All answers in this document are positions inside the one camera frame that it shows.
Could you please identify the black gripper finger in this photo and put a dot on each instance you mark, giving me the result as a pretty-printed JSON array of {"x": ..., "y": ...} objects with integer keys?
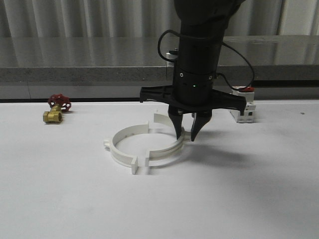
[
  {"x": 176, "y": 116},
  {"x": 200, "y": 119}
]

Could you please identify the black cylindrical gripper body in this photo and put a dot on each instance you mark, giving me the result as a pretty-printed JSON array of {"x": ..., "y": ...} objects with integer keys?
[{"x": 194, "y": 71}]

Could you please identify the white half-ring pipe clamp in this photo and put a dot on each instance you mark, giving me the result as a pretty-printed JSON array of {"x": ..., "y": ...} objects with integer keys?
[{"x": 164, "y": 147}]

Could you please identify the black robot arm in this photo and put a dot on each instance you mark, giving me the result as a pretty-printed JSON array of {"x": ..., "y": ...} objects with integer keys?
[{"x": 203, "y": 23}]

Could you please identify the brass valve red handwheel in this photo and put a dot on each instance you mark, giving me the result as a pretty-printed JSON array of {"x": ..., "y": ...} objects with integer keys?
[{"x": 58, "y": 104}]

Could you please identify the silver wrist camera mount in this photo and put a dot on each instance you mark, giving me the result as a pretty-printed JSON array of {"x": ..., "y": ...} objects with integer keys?
[{"x": 171, "y": 55}]

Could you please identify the white circuit breaker red switch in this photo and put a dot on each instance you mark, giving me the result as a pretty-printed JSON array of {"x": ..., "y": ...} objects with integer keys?
[{"x": 249, "y": 114}]

